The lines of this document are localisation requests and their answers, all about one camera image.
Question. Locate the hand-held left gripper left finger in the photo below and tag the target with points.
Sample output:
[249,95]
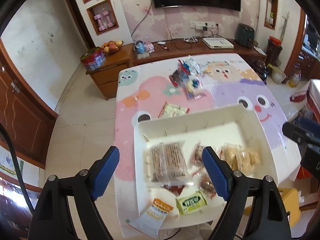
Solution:
[105,172]

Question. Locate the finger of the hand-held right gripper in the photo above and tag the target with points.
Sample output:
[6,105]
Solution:
[295,131]
[310,124]

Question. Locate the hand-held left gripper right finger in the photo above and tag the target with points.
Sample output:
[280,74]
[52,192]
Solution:
[215,172]

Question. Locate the red edged nut bar packet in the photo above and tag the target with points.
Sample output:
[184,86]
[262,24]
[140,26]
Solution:
[206,183]
[198,155]

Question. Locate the yellow puffed snack packet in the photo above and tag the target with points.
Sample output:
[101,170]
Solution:
[240,157]

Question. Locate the green label snack packet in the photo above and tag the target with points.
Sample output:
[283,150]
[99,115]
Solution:
[191,202]

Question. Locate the white plastic tray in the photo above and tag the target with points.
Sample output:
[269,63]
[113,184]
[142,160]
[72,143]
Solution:
[217,132]

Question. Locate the dark brown snack packet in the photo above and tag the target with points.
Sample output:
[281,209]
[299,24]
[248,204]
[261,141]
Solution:
[176,188]

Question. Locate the clear packet of brown cakes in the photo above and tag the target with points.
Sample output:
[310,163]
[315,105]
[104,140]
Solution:
[165,160]

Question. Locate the orange white snack packet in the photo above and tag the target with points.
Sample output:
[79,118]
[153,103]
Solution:
[155,212]

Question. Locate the beige label snack packet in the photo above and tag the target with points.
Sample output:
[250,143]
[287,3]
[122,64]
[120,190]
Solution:
[172,110]

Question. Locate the clear packet blue label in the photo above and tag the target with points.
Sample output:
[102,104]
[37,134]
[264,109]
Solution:
[193,87]

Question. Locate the dark red snack packet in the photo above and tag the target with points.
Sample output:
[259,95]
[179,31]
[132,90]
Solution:
[177,77]

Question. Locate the blue snack packet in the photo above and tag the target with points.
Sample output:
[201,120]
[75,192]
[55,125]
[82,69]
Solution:
[188,67]

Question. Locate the white cloth covered furniture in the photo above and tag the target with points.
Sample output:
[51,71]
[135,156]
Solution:
[314,97]

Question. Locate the red white bag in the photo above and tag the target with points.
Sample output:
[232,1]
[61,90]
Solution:
[298,97]

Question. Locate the yellow liquid bottle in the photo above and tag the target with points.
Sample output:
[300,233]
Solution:
[294,80]

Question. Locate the yellow stool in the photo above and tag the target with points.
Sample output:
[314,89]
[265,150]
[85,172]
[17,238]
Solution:
[287,200]

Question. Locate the white bucket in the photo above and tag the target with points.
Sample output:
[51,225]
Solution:
[277,76]

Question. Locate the person's cream clothing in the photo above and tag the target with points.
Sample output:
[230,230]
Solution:
[202,233]

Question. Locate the dark ceramic jar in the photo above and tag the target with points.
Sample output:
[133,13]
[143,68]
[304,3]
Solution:
[261,71]

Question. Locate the dark basket red lid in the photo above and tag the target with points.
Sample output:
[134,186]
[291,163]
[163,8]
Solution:
[273,52]

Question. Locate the white paper sheet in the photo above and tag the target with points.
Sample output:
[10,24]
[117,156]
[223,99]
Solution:
[259,50]

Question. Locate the wooden drawer cabinet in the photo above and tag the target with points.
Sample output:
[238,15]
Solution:
[110,77]

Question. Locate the table with cartoon tablecloth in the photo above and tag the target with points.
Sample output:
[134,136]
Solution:
[155,90]

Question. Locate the brown wooden door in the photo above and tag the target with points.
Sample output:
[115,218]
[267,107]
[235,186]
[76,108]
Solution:
[22,120]

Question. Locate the white pole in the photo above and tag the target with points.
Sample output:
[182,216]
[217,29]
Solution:
[285,27]

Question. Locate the dark green air fryer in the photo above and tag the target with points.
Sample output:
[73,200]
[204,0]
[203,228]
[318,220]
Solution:
[245,33]

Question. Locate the green bottle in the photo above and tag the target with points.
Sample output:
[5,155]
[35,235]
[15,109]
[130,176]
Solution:
[271,19]

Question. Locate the round red green tin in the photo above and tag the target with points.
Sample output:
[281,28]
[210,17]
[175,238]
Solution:
[93,60]

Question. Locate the white set-top box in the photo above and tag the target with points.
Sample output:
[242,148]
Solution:
[217,42]

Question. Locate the dark fruit bowl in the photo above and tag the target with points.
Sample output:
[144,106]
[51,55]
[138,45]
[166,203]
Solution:
[112,52]

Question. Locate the pile of mixed fruit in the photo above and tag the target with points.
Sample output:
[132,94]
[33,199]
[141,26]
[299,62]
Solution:
[112,44]

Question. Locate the wooden television stand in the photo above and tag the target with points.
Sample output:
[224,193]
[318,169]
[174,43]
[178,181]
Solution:
[160,56]

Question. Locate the blue snow globe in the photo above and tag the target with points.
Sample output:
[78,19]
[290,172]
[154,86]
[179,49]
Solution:
[140,47]

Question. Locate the pink toy figure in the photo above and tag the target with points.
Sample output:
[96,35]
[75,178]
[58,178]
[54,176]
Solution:
[149,47]

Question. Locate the small red item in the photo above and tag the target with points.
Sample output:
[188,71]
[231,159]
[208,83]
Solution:
[165,47]

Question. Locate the small white box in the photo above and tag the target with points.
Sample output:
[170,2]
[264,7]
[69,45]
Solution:
[162,42]

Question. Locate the pink dumbbell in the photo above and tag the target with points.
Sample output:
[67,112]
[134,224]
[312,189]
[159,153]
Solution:
[99,22]
[108,19]

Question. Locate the wooden doorway frame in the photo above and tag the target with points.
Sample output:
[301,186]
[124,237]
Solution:
[298,42]

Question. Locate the colourful wall chart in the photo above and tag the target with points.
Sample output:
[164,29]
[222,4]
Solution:
[10,165]

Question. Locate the white wall socket strip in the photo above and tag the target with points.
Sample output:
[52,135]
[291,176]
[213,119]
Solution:
[197,25]

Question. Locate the white wall switch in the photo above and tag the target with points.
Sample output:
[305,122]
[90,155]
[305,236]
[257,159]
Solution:
[21,50]

